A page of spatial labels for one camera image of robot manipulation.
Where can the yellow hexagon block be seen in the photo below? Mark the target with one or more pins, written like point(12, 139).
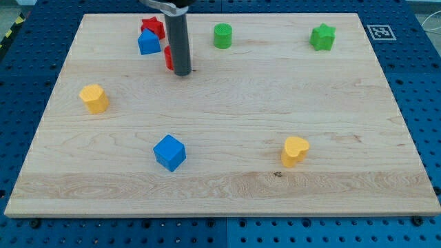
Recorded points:
point(94, 98)

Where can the grey cylindrical pointer rod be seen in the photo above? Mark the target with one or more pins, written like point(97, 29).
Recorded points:
point(177, 35)

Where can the white fiducial marker tag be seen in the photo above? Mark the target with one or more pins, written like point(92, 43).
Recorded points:
point(380, 32)

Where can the yellow heart block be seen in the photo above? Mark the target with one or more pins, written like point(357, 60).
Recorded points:
point(294, 151)

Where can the blue cube block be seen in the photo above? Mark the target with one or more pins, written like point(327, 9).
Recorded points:
point(170, 153)

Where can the blue house-shaped block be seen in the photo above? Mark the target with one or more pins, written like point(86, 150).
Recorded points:
point(148, 42)

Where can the red star block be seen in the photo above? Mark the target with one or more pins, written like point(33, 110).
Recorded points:
point(153, 25)

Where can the light wooden board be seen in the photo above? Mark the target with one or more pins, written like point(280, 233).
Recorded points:
point(233, 113)

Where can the red cylinder block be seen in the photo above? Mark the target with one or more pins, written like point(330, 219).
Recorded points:
point(168, 58)

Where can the silver clamp on rod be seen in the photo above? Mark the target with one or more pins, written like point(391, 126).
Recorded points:
point(168, 8)

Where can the green cylinder block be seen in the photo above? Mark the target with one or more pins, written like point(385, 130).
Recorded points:
point(222, 35)

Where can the green star block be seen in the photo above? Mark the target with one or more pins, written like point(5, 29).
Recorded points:
point(322, 37)

